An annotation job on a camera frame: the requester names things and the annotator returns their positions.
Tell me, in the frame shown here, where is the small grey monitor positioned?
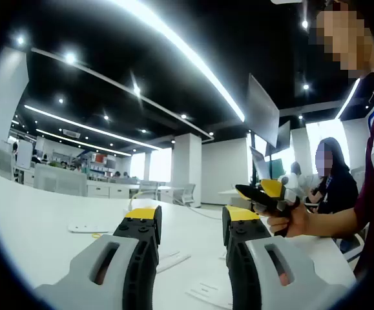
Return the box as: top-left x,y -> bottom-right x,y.
275,119 -> 292,150

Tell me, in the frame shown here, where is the white square pillar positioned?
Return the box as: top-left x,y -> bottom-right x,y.
172,132 -> 203,208

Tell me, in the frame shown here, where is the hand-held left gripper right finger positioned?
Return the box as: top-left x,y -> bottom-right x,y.
222,205 -> 358,310

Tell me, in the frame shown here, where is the white socket holder cover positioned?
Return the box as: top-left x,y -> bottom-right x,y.
185,280 -> 234,308

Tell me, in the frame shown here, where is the person's right hand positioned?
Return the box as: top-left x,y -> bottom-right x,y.
265,203 -> 314,238

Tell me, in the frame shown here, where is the large grey monitor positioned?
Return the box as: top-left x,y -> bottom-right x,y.
247,73 -> 281,148

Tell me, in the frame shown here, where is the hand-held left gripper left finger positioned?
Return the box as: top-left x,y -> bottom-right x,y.
34,205 -> 162,310

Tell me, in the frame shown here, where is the thick white socket holder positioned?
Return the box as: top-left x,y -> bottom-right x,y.
156,251 -> 192,273

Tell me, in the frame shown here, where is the long ceiling light strip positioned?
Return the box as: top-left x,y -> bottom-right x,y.
118,0 -> 246,123
23,104 -> 162,151

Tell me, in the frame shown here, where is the flat white base plate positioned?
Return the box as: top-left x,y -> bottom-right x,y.
67,222 -> 110,234

